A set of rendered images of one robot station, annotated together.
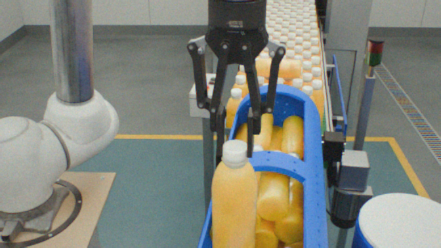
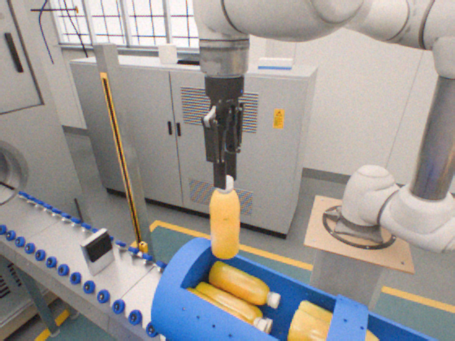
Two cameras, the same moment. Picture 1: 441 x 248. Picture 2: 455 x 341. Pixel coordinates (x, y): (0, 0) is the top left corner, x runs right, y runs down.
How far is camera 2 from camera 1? 0.92 m
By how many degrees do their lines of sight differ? 92
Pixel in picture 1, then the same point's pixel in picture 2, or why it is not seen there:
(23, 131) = (370, 176)
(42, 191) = (353, 214)
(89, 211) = (357, 252)
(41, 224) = (339, 226)
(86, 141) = (396, 220)
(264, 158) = (348, 318)
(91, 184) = (393, 256)
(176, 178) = not seen: outside the picture
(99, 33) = not seen: outside the picture
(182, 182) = not seen: outside the picture
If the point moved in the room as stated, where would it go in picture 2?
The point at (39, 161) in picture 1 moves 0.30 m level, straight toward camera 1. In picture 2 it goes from (361, 198) to (283, 203)
